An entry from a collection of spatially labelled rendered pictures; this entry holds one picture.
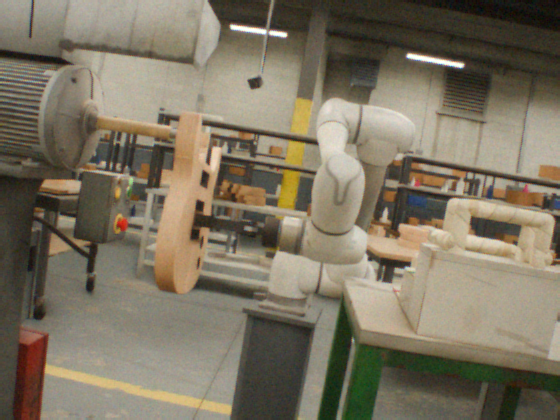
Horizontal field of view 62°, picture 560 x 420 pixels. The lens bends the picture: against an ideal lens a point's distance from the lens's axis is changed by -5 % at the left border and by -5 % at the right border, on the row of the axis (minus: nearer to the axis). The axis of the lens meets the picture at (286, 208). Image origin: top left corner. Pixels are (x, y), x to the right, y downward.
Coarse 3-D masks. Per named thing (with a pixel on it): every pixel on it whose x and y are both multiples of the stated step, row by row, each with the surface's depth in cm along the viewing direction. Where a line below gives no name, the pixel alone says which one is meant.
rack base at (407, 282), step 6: (408, 276) 115; (402, 282) 123; (408, 282) 114; (402, 288) 121; (408, 288) 112; (402, 294) 119; (408, 294) 111; (402, 300) 117; (408, 300) 109; (402, 306) 116
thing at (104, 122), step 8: (104, 120) 113; (112, 120) 113; (120, 120) 113; (128, 120) 113; (104, 128) 114; (112, 128) 113; (120, 128) 113; (128, 128) 113; (136, 128) 112; (144, 128) 112; (152, 128) 112; (160, 128) 112; (168, 128) 112; (152, 136) 113; (160, 136) 113; (168, 136) 113
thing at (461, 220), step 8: (456, 208) 94; (464, 208) 93; (456, 216) 94; (464, 216) 93; (456, 224) 94; (464, 224) 93; (456, 232) 94; (464, 232) 93; (456, 240) 94; (464, 240) 94; (456, 248) 93; (464, 248) 94
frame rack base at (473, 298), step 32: (448, 256) 93; (480, 256) 97; (416, 288) 102; (448, 288) 93; (480, 288) 92; (512, 288) 91; (544, 288) 91; (416, 320) 96; (448, 320) 93; (480, 320) 92; (512, 320) 92; (544, 320) 91; (544, 352) 91
